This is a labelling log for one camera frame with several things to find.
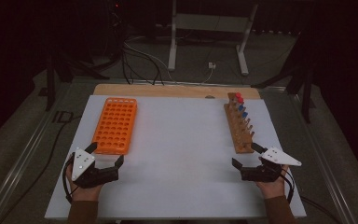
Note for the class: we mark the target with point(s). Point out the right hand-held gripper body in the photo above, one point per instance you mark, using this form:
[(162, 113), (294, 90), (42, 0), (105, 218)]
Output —
[(276, 157)]

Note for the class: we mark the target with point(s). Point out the grey metal stand frame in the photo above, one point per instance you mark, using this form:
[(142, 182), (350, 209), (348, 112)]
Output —
[(211, 23)]

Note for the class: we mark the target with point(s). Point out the person's right hand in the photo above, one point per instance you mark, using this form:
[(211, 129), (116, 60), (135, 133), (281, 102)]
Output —
[(273, 188)]

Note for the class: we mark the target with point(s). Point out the metal floor rail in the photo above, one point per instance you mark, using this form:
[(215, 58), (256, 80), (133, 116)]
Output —
[(329, 174), (18, 165)]

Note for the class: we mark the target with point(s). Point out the wooden test tube rack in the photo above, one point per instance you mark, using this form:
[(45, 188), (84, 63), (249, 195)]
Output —
[(236, 130)]

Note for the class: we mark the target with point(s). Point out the dark equipment tower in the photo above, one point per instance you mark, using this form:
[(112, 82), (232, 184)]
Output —
[(116, 21)]

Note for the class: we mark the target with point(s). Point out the orange test tube rack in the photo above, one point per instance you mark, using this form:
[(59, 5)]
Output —
[(115, 124)]

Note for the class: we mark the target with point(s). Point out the black tripod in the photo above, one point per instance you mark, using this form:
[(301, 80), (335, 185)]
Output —
[(50, 81), (306, 93)]

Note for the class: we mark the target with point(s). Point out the person's left hand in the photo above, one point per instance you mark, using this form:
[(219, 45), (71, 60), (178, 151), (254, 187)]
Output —
[(85, 193)]

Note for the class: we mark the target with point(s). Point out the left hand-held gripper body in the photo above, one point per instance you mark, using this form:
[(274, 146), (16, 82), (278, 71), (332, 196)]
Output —
[(82, 161)]

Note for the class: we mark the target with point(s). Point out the white table mat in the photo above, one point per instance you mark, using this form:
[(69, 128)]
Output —
[(177, 149)]

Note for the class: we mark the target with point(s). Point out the white power plug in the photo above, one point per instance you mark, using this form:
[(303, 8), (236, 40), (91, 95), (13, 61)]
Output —
[(211, 65)]

